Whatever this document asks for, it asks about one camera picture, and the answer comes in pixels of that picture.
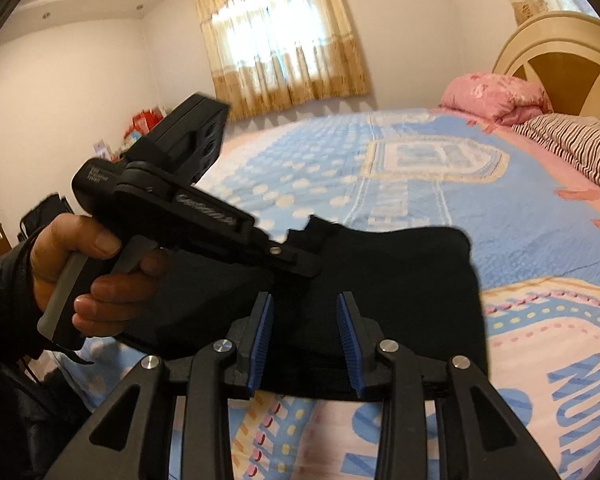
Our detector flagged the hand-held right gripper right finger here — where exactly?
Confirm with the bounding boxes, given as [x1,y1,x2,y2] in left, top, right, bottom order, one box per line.
[336,291,563,480]

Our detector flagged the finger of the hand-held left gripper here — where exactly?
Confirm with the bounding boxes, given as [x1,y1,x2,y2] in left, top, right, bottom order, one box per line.
[249,219,324,282]

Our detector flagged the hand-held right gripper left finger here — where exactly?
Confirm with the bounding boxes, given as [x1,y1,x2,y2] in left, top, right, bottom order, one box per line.
[52,291,275,480]

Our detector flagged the black pants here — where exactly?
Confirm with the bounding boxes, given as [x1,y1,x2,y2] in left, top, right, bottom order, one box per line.
[115,214,490,403]

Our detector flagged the person's left hand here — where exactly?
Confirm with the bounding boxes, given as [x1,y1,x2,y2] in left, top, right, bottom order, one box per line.
[30,215,170,339]

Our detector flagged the blue dotted printed bedsheet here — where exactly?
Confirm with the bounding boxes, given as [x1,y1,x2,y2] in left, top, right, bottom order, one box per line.
[50,107,600,480]

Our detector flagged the beige window curtain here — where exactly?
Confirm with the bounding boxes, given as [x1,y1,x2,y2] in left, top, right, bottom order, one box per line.
[194,0,371,122]

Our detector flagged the person's dark clothing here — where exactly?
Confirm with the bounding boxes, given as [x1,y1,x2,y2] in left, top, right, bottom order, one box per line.
[0,345,101,480]

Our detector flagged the pink floral pillow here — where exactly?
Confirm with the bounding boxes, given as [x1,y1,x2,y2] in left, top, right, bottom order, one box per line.
[439,72,555,127]

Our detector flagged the striped pillow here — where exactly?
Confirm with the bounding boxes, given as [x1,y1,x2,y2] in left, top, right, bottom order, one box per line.
[510,112,600,202]

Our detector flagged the cream wooden headboard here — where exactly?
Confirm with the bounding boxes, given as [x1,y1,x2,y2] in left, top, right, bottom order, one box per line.
[491,10,600,117]

